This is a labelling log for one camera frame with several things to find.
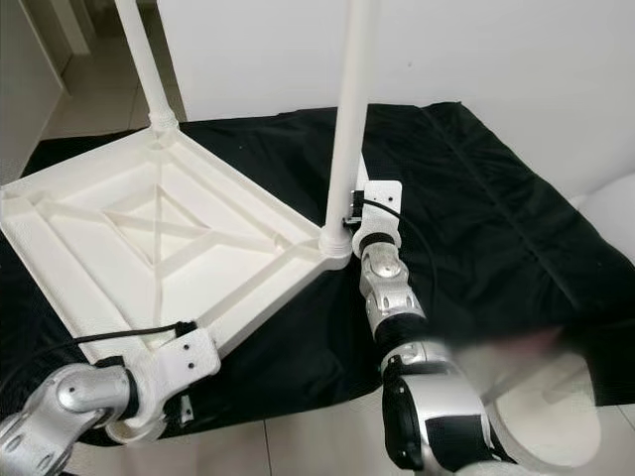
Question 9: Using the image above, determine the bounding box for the white plastic table leg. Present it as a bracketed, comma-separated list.
[319, 0, 383, 261]
[114, 0, 182, 133]

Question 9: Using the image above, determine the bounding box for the white plastic children table top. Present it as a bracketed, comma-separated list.
[0, 129, 356, 358]

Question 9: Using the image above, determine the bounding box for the black fabric table cloth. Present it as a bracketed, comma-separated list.
[0, 99, 635, 447]

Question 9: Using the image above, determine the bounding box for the pink round stool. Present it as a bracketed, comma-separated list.
[466, 332, 567, 363]

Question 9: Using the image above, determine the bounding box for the white round floor fan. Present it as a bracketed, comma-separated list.
[486, 347, 606, 467]

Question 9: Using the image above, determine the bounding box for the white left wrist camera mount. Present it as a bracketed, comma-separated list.
[134, 325, 221, 442]

